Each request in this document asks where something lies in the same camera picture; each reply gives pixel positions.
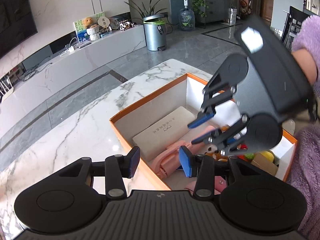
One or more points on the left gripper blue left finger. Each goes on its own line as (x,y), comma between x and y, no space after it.
(118,167)

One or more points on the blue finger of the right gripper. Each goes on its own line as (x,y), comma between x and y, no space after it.
(208,137)
(201,118)

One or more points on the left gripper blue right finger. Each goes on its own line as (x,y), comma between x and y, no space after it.
(199,166)

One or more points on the pink leather wallet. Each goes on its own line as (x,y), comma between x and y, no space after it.
(219,185)

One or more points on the white long glasses case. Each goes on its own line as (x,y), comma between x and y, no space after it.
(156,138)

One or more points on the yellow round tape measure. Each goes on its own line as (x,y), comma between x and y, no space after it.
(269,155)

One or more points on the orange crochet fruit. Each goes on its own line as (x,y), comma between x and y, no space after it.
(246,156)

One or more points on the black photo card box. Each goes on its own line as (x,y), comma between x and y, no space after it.
(264,164)

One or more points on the person right hand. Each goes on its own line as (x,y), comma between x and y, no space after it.
(307,64)

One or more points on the orange cardboard box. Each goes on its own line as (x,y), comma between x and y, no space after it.
(184,91)

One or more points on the purple fuzzy sleeve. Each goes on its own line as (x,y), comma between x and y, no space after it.
(304,173)

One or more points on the silver pedal trash bin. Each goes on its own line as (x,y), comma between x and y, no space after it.
(155,32)

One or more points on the blue water bottle jug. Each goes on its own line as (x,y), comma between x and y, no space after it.
(186,18)

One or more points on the green potted plant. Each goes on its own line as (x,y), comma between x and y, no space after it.
(146,10)

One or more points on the white wifi router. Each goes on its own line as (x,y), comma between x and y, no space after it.
(6,87)

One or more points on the small teddy bear on console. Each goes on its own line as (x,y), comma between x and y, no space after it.
(87,22)

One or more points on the black wall television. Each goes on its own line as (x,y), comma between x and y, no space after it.
(16,24)

